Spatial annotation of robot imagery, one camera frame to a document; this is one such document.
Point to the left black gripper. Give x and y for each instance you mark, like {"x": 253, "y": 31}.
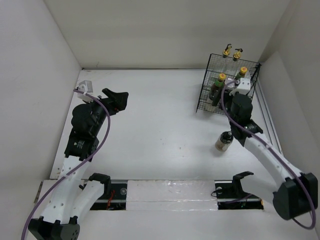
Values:
{"x": 116, "y": 102}

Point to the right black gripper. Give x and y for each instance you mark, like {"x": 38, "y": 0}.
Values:
{"x": 227, "y": 94}

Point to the silver lid jar blue label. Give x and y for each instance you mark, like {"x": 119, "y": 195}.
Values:
{"x": 229, "y": 83}

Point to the dark sauce glass cruet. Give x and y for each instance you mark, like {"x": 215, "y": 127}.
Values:
{"x": 225, "y": 55}

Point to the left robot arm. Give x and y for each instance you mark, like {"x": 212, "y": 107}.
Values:
{"x": 70, "y": 201}

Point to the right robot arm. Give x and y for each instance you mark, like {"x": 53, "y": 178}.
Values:
{"x": 293, "y": 193}

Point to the black cap brown spice jar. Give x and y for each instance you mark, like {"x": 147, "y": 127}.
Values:
{"x": 224, "y": 141}

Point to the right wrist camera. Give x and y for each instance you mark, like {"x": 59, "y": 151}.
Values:
{"x": 241, "y": 86}

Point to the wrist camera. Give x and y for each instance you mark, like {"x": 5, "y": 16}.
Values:
{"x": 85, "y": 87}
{"x": 241, "y": 86}

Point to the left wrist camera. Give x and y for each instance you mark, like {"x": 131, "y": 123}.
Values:
{"x": 85, "y": 87}

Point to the metal base rail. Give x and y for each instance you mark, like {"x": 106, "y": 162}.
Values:
{"x": 226, "y": 200}

